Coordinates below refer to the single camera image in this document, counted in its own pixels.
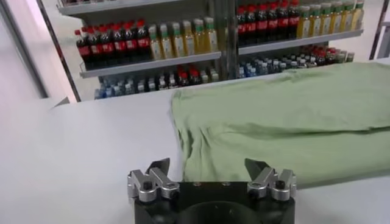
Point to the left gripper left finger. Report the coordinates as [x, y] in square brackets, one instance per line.
[153, 182]

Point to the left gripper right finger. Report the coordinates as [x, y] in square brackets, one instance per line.
[271, 182]

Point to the light green button shirt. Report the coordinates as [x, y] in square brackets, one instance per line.
[289, 121]

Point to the metal drink display shelf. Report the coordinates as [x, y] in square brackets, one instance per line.
[152, 64]
[298, 41]

